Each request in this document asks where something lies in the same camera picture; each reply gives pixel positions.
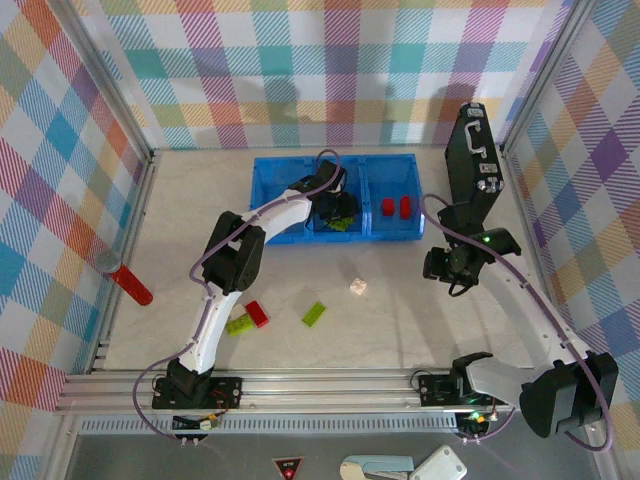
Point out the light blue stapler device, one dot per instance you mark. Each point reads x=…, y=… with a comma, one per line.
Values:
x=375, y=467

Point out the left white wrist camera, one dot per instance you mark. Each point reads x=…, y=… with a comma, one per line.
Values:
x=336, y=187

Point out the lime green lego brick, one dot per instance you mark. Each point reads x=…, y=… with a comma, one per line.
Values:
x=340, y=225
x=314, y=315
x=241, y=326

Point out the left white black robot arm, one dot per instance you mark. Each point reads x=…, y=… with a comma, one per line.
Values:
x=235, y=255

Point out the aluminium side rail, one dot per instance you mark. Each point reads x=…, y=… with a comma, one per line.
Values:
x=520, y=200
x=140, y=195

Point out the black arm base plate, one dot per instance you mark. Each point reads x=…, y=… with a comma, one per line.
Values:
x=225, y=392
x=432, y=390

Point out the red tube with grey cap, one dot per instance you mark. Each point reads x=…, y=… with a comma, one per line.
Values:
x=131, y=285

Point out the power connector plug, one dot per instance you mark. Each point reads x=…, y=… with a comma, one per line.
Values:
x=200, y=425
x=475, y=425

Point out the red lego brick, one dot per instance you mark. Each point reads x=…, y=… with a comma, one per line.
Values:
x=257, y=314
x=388, y=208
x=406, y=208

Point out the aluminium mounting rail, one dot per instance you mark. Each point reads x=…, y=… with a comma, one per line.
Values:
x=325, y=395

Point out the aluminium frame post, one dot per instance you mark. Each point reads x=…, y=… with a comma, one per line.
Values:
x=108, y=75
x=541, y=75

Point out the blue three-compartment bin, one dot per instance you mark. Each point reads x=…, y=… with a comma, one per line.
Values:
x=390, y=232

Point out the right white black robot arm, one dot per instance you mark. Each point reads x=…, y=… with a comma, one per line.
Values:
x=565, y=395

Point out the white rectangular device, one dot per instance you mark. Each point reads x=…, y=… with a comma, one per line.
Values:
x=440, y=465

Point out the red triangle sticker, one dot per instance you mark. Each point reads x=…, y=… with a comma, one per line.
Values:
x=289, y=467

